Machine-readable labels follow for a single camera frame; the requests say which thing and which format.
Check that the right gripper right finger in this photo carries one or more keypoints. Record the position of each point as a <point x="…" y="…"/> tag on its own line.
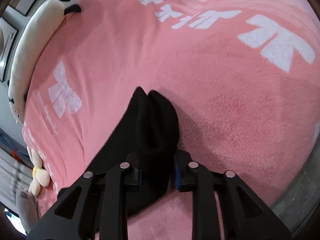
<point x="224" y="206"/>

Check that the white cat plush pillow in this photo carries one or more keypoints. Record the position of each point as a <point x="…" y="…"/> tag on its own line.
<point x="39" y="30"/>

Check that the pink fleece blanket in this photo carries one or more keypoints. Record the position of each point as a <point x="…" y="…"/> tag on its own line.
<point x="242" y="76"/>

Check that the striped curtain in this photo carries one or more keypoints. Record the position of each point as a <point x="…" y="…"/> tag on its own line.
<point x="15" y="169"/>

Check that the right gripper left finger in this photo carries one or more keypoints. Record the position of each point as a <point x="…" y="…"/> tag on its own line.
<point x="95" y="203"/>

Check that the black pants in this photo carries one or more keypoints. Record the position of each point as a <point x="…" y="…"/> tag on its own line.
<point x="149" y="127"/>

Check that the grey plush toy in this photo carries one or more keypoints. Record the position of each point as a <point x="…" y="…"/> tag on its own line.
<point x="27" y="210"/>

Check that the framed wall picture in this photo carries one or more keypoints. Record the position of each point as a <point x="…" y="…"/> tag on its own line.
<point x="8" y="36"/>

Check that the cream flower plush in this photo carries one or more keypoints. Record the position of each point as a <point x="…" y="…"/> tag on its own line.
<point x="41" y="177"/>

